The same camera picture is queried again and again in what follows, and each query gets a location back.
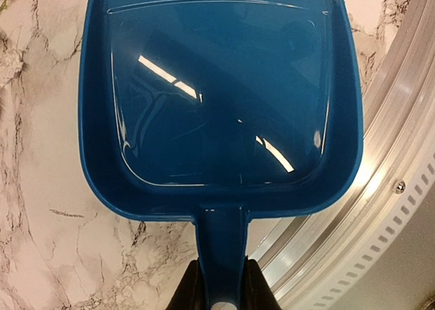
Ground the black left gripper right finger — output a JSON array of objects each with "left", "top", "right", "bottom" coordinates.
[{"left": 239, "top": 258, "right": 281, "bottom": 310}]

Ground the blue plastic dustpan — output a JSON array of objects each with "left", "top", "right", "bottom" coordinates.
[{"left": 78, "top": 0, "right": 363, "bottom": 309}]

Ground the aluminium front rail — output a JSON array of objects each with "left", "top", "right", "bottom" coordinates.
[{"left": 247, "top": 0, "right": 434, "bottom": 309}]

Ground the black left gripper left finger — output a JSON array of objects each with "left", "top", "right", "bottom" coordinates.
[{"left": 169, "top": 260, "right": 207, "bottom": 310}]

